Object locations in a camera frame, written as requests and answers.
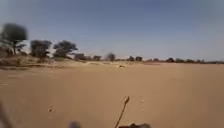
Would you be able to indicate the row of trees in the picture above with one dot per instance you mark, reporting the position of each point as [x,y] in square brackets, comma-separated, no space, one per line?
[63,47]

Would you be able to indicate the robot's own part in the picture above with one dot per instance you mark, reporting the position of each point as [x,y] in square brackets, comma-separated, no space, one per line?
[75,125]

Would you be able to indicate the dry scrub strip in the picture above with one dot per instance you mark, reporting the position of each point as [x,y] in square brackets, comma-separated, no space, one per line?
[23,61]

